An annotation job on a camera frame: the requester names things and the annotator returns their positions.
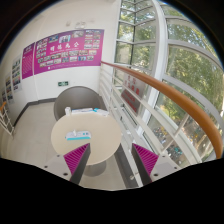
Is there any green exit sign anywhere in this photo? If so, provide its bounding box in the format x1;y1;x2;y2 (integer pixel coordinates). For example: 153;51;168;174
58;81;69;87

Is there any grey tub chair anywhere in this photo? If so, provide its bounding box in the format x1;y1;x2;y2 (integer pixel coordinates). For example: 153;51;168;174
54;86;106;120

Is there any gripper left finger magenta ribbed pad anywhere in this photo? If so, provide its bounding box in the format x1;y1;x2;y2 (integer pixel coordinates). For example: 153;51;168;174
64;144;91;184

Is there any red sign on railing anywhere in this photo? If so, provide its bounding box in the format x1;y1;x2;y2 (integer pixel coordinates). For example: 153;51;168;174
121;89;140;114

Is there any white power strip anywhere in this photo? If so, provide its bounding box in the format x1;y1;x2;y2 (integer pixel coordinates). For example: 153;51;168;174
65;131;91;140

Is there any white paper box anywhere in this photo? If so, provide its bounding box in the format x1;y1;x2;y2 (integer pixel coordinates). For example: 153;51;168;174
71;108;94;115

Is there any white notice board left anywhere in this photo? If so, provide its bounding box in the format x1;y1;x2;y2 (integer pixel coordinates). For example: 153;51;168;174
12;56;22;92

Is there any large magenta wall poster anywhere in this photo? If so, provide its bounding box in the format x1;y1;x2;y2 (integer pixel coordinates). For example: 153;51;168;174
34;29;104;75

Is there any round beige table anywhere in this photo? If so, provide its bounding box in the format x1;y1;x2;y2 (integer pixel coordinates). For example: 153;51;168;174
51;112;121;176

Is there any white metal railing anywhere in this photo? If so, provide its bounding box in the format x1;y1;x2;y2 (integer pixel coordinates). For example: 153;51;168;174
100;62;224;187

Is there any orange wooden handrail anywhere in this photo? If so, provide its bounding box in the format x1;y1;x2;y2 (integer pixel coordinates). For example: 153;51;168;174
102;61;223;159

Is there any small magenta wall poster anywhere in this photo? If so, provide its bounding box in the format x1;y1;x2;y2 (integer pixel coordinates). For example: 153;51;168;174
22;43;35;79

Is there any white cup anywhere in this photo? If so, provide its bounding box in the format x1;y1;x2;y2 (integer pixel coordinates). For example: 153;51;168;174
65;107;71;116

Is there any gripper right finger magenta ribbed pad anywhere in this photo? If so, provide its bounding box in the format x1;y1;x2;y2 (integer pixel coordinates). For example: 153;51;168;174
131;144;159;185

